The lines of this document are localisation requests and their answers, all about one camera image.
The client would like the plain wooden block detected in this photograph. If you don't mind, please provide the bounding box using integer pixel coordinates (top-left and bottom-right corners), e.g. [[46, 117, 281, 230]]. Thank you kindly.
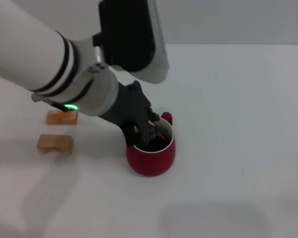
[[36, 134, 74, 156]]

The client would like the silver metal plug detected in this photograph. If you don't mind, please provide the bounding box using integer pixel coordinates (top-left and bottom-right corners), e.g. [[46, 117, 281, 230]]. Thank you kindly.
[[31, 93, 54, 105]]

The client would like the black silver wrist camera box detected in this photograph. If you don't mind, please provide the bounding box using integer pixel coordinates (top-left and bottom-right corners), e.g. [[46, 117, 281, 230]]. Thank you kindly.
[[98, 0, 170, 84]]

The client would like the thin dark cable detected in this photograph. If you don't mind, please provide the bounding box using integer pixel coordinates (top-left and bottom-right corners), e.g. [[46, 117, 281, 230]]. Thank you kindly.
[[49, 100, 77, 113]]

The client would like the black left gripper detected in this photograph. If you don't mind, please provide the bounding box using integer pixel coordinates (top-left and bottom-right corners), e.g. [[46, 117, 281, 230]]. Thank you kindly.
[[98, 80, 162, 147]]

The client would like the orange stained wooden block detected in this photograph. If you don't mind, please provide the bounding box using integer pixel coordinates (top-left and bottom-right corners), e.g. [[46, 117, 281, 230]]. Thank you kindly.
[[46, 110, 79, 126]]

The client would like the red ceramic mug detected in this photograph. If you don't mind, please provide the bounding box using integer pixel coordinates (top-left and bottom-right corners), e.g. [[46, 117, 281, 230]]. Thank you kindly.
[[125, 112, 176, 177]]

